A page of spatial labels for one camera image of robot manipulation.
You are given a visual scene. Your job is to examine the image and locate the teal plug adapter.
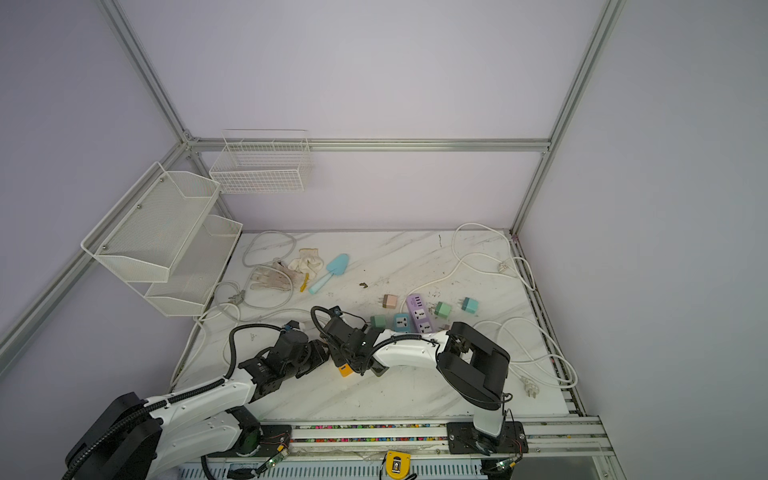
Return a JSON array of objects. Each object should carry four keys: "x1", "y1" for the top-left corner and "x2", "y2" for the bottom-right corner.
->
[{"x1": 461, "y1": 297, "x2": 479, "y2": 315}]

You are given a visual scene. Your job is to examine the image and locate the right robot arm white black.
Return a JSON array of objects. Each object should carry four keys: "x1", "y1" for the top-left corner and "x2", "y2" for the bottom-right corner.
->
[{"x1": 310, "y1": 306, "x2": 510, "y2": 442}]

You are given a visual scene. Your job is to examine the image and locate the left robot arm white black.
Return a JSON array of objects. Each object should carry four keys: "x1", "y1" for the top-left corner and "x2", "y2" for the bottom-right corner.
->
[{"x1": 63, "y1": 321, "x2": 330, "y2": 479}]

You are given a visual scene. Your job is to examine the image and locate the white wire basket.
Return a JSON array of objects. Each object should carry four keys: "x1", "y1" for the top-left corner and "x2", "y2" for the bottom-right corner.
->
[{"x1": 209, "y1": 129, "x2": 313, "y2": 194}]

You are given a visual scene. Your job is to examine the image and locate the teal power strip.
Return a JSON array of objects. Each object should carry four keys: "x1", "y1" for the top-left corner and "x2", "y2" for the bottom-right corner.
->
[{"x1": 393, "y1": 313, "x2": 413, "y2": 333}]

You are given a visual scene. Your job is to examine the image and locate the yellow tape measure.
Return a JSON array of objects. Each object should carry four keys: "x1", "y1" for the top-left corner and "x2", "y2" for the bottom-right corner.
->
[{"x1": 380, "y1": 450, "x2": 412, "y2": 480}]

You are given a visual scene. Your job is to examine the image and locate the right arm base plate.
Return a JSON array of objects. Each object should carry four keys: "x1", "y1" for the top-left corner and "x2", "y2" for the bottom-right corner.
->
[{"x1": 446, "y1": 421, "x2": 529, "y2": 456}]

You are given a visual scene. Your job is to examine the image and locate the orange power strip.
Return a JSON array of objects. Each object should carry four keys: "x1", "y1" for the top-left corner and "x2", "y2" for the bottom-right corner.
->
[{"x1": 338, "y1": 364, "x2": 354, "y2": 377}]

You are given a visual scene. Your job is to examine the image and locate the pink plug adapter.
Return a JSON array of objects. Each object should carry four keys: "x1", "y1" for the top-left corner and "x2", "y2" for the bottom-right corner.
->
[{"x1": 382, "y1": 294, "x2": 399, "y2": 309}]

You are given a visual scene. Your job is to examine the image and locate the aluminium rail base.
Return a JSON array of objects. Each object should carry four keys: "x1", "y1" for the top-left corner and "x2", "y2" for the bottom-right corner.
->
[{"x1": 149, "y1": 417, "x2": 625, "y2": 479}]

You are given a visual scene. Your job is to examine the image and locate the grey cable with plug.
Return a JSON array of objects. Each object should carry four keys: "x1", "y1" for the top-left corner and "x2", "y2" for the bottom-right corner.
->
[{"x1": 212, "y1": 230, "x2": 313, "y2": 322}]

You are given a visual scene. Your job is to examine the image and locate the green plug adapter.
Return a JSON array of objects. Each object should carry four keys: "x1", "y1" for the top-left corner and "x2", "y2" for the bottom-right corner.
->
[{"x1": 433, "y1": 301, "x2": 453, "y2": 319}]

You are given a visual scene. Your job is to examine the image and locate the light blue brush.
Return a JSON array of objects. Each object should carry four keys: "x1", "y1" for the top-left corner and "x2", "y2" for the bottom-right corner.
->
[{"x1": 309, "y1": 253, "x2": 349, "y2": 295}]

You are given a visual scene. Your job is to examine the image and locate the beige power strip bundle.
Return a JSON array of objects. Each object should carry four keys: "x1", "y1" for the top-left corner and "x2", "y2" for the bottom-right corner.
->
[{"x1": 250, "y1": 248, "x2": 325, "y2": 292}]

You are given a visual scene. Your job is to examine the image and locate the white mesh two-tier shelf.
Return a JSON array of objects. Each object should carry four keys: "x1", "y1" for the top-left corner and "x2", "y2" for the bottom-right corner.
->
[{"x1": 81, "y1": 163, "x2": 242, "y2": 317}]

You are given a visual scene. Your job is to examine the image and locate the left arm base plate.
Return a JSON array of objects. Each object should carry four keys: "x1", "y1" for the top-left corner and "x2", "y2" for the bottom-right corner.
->
[{"x1": 233, "y1": 424, "x2": 292, "y2": 457}]

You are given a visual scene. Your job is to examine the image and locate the purple power strip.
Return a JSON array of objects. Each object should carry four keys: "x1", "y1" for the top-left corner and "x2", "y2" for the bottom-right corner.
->
[{"x1": 406, "y1": 294, "x2": 436, "y2": 334}]

